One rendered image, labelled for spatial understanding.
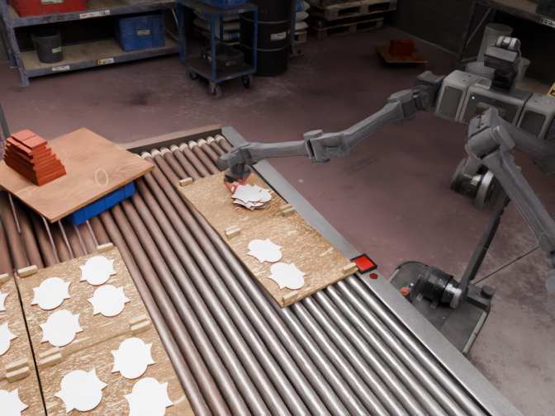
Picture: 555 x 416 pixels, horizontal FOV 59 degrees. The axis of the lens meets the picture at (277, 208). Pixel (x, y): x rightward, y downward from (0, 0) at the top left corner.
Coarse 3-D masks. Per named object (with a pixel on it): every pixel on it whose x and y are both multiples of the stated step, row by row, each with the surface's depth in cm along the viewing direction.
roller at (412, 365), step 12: (216, 144) 254; (336, 288) 182; (348, 288) 179; (348, 300) 177; (360, 300) 175; (360, 312) 172; (372, 324) 167; (384, 336) 164; (396, 348) 160; (408, 360) 156; (420, 372) 153; (420, 384) 152; (432, 384) 149; (432, 396) 149; (444, 396) 146; (444, 408) 145; (456, 408) 144
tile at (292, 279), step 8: (280, 264) 183; (272, 272) 180; (280, 272) 180; (288, 272) 180; (296, 272) 180; (272, 280) 178; (280, 280) 177; (288, 280) 177; (296, 280) 177; (280, 288) 174; (288, 288) 175; (296, 288) 174
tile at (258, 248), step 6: (258, 240) 193; (252, 246) 190; (258, 246) 191; (264, 246) 191; (270, 246) 191; (276, 246) 191; (252, 252) 188; (258, 252) 188; (264, 252) 188; (270, 252) 188; (276, 252) 189; (258, 258) 185; (264, 258) 185; (270, 258) 186; (276, 258) 186
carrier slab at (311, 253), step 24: (288, 216) 208; (240, 240) 194; (264, 240) 195; (288, 240) 196; (312, 240) 196; (264, 264) 184; (288, 264) 185; (312, 264) 185; (336, 264) 186; (264, 288) 176; (312, 288) 176
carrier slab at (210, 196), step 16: (208, 176) 228; (224, 176) 229; (192, 192) 217; (208, 192) 218; (224, 192) 219; (272, 192) 221; (208, 208) 209; (224, 208) 210; (240, 208) 210; (272, 208) 212; (224, 224) 202; (240, 224) 202; (256, 224) 203
